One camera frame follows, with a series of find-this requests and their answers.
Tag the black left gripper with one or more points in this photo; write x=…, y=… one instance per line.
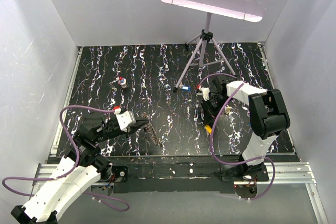
x=138, y=124

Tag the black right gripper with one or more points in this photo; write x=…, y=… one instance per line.
x=209, y=115

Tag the silver keyring holder with keys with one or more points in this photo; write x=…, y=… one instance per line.
x=150, y=131

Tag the yellow tagged key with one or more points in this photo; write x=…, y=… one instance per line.
x=208, y=129

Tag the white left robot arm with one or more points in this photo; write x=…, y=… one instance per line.
x=81, y=166

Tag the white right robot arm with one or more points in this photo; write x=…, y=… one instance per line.
x=267, y=112

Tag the beige plastic peg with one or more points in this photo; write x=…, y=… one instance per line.
x=228, y=109

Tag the blue tagged key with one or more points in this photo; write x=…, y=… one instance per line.
x=186, y=88

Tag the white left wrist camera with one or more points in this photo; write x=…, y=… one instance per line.
x=125, y=120

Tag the black base frame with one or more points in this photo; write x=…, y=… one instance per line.
x=174, y=173

